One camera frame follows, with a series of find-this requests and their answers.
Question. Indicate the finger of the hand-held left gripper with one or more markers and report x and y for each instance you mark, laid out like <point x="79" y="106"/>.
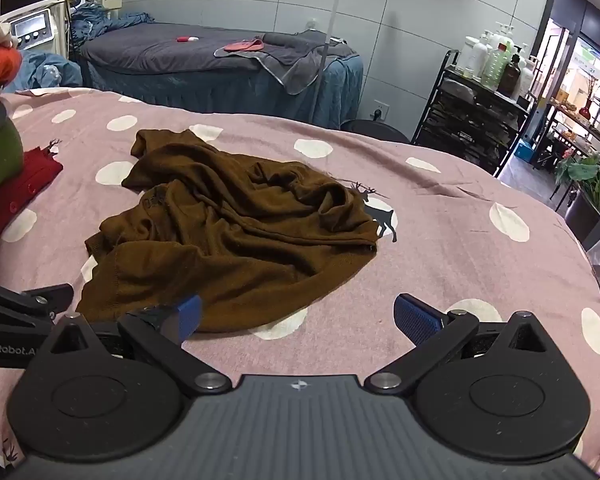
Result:
<point x="40" y="296"/>

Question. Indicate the brown knit sweater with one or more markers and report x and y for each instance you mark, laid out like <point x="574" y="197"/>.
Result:
<point x="230" y="240"/>

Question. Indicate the black trolley rack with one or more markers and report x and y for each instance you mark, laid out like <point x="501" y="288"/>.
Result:
<point x="470" y="125"/>

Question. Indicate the red buttoned cardigan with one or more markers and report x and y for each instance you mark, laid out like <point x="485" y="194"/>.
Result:
<point x="15" y="195"/>

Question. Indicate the grey towel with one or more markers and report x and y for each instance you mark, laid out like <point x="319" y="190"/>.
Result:
<point x="300" y="67"/>

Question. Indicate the blue box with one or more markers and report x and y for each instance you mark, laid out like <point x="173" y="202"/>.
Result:
<point x="526" y="151"/>

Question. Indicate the white floor lamp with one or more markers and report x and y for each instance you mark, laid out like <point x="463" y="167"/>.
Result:
<point x="332" y="20"/>

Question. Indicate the white wall socket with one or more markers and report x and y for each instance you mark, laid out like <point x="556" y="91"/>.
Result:
<point x="380" y="111"/>

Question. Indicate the red vase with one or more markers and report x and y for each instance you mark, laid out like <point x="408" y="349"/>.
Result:
<point x="585" y="109"/>

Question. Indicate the cluster of toiletry bottles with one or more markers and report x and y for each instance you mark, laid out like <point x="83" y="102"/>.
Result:
<point x="495" y="65"/>

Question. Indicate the green garment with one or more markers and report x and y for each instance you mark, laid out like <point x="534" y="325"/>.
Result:
<point x="0" y="160"/>

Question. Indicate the blue skirted massage bed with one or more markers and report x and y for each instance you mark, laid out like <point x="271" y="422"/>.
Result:
<point x="180" y="85"/>

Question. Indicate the small red and white object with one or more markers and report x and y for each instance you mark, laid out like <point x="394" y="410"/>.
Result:
<point x="186" y="39"/>

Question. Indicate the red cloth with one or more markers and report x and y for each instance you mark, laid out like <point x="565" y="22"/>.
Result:
<point x="245" y="45"/>

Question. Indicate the metal display shelf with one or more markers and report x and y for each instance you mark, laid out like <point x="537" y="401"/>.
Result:
<point x="570" y="135"/>

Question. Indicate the light blue crumpled sheet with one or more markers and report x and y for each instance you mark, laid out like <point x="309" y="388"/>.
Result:
<point x="50" y="70"/>

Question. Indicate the black round stool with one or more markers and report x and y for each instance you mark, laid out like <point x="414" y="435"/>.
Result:
<point x="375" y="130"/>

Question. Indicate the dark blue crumpled blanket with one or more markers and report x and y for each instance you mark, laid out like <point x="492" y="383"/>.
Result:
<point x="105" y="20"/>

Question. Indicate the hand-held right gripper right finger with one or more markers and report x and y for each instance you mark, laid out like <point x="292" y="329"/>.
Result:
<point x="414" y="317"/>

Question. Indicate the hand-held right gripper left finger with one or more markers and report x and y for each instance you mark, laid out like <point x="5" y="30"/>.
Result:
<point x="189" y="314"/>

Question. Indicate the green potted plant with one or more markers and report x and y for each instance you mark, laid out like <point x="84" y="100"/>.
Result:
<point x="585" y="175"/>

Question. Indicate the pink polka dot bedsheet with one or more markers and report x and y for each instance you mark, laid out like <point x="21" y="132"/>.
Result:
<point x="455" y="260"/>

